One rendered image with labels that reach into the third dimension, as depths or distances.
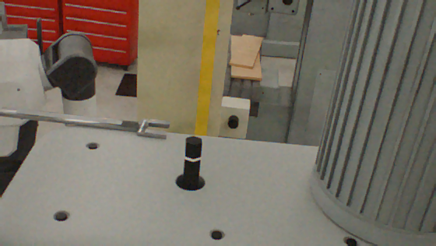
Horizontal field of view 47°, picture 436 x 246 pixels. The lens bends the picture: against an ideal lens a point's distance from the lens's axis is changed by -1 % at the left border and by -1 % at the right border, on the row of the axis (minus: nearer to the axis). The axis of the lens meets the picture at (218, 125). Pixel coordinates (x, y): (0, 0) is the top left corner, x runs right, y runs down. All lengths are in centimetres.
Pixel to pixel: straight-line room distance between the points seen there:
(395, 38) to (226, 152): 30
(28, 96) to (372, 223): 92
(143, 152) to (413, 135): 34
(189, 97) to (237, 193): 189
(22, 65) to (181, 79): 129
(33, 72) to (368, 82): 92
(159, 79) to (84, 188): 188
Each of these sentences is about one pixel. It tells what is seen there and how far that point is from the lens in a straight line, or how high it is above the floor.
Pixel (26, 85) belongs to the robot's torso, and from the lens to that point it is 128.
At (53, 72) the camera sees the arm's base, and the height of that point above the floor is 173.
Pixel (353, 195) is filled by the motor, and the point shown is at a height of 194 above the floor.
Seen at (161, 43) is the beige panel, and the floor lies 141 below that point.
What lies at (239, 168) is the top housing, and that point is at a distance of 67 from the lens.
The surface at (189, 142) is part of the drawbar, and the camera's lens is 59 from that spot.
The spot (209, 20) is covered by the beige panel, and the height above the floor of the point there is 154.
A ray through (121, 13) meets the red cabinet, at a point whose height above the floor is 64.
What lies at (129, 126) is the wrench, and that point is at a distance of 73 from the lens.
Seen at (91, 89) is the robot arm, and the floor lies 166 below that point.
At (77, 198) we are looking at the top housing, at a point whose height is 189.
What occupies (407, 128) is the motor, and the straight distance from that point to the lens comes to 52.
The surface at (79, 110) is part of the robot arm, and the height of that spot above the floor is 160.
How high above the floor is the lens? 226
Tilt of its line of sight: 29 degrees down
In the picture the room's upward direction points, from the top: 6 degrees clockwise
